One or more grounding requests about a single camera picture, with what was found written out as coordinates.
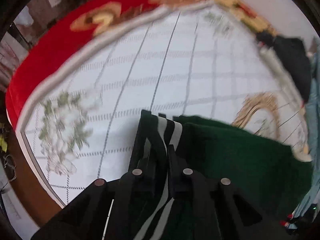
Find green varsity jacket white sleeves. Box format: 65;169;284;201
129;110;313;239

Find grey fleece garment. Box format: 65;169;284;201
259;46;303;109

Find blue quilted comforter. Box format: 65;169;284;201
294;53;319;218

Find red floral bed blanket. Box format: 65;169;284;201
6;0;308;207

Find black leather jacket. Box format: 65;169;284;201
256;30;311;103

